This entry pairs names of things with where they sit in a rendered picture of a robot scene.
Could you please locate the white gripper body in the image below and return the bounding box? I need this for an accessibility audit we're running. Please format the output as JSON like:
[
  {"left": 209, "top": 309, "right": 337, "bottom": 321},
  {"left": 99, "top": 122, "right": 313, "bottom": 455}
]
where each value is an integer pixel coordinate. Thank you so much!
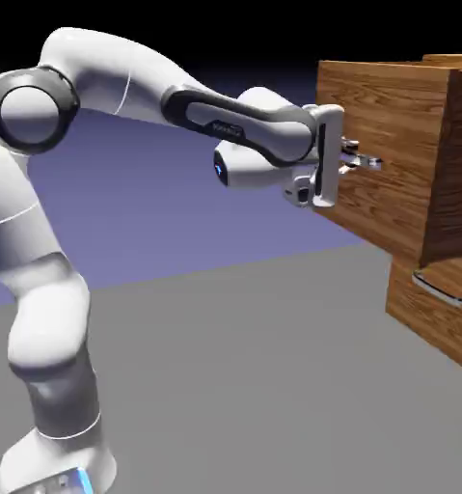
[{"left": 310, "top": 103, "right": 346, "bottom": 209}]

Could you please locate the large wooden drawer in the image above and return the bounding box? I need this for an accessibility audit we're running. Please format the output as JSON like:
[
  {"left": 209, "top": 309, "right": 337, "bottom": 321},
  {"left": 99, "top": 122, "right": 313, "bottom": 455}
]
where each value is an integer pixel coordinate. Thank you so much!
[{"left": 313, "top": 59, "right": 462, "bottom": 268}]

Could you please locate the wooden cabinet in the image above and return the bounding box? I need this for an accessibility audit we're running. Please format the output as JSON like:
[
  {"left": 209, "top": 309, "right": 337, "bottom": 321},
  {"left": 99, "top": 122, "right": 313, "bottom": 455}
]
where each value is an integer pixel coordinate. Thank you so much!
[{"left": 384, "top": 53, "right": 462, "bottom": 378}]

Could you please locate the small wooden drawer front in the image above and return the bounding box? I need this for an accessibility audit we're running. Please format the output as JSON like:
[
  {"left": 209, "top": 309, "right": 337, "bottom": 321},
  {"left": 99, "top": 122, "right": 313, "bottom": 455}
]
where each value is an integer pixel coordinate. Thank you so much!
[{"left": 384, "top": 252, "right": 462, "bottom": 378}]

